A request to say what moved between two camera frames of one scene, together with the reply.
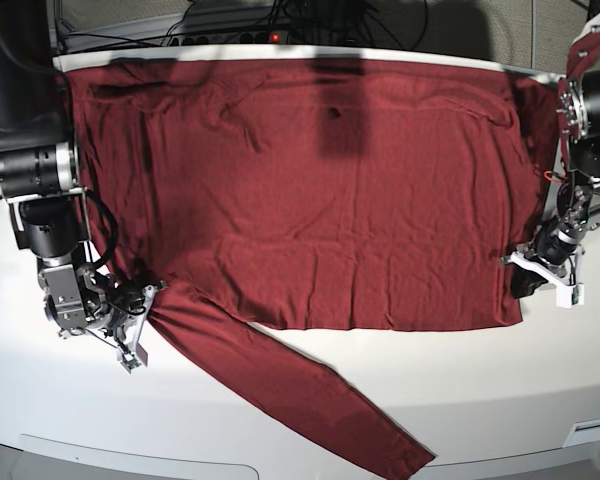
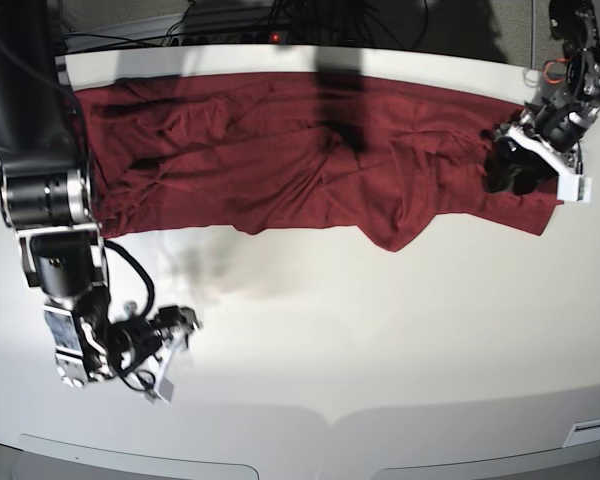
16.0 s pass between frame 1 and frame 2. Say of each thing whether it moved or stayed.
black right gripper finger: moved
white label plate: stayed
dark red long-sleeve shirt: moved
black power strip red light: stayed
